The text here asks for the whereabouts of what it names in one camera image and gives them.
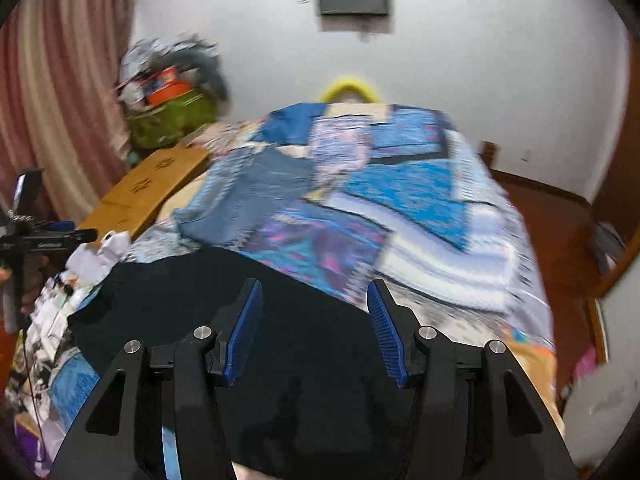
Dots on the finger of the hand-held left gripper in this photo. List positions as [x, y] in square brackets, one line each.
[80, 237]

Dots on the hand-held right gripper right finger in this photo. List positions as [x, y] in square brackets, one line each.
[387, 330]

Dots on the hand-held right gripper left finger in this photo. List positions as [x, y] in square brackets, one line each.
[245, 330]

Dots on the black pants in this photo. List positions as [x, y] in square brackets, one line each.
[310, 360]

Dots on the white crumpled cloth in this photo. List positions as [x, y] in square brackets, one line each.
[100, 255]

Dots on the wooden lap board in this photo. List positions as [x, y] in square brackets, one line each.
[145, 190]

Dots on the patchwork printed blanket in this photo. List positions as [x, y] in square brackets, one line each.
[425, 240]

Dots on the blue jeans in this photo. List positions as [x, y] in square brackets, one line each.
[250, 195]

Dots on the green bag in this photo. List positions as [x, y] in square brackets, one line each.
[165, 120]

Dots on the pink striped curtain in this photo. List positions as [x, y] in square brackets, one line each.
[50, 85]

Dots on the orange box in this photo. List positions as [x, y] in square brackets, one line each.
[167, 92]

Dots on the grey white patterned cloth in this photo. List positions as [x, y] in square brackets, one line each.
[150, 52]

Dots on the grey plush toy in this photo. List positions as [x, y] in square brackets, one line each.
[212, 72]

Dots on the yellow round object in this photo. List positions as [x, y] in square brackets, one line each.
[350, 82]

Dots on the brown wooden post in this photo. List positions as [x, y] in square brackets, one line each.
[487, 152]

